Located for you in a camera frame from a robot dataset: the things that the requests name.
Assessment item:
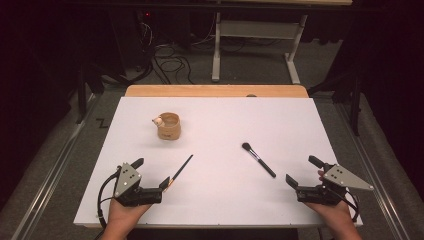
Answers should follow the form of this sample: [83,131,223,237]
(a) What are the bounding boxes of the person's left hand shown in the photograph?
[107,198,153,232]

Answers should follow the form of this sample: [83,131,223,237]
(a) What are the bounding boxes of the fluffy black makeup brush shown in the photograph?
[241,142,277,179]

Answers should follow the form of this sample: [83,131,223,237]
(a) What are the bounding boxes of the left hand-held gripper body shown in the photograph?
[113,161,164,208]

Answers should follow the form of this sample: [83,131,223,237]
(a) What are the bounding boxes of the black metal stand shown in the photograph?
[74,63,105,125]
[308,71,363,137]

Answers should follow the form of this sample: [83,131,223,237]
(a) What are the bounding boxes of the white metal desk frame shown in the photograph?
[211,11,309,85]

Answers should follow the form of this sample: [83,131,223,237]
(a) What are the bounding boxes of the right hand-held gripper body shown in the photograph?
[295,163,375,206]

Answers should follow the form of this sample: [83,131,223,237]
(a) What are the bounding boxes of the right hand-held gripper cable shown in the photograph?
[333,186,362,224]

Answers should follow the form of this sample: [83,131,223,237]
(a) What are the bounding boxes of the black floor cables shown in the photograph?
[134,19,196,86]

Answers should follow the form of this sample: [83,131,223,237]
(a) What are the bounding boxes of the thin black makeup brush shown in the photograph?
[164,153,195,192]

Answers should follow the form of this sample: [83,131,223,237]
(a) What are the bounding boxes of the metal floor rail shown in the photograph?
[333,99,412,240]
[11,94,98,240]

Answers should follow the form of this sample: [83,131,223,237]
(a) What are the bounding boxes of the white table board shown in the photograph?
[73,96,364,229]

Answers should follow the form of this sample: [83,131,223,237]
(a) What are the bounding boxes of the round wooden brush holder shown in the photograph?
[151,111,182,141]

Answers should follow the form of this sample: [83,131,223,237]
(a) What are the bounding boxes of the wooden table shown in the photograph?
[124,84,310,99]

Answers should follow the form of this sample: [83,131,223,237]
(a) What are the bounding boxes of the person's right hand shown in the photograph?
[304,169,355,228]

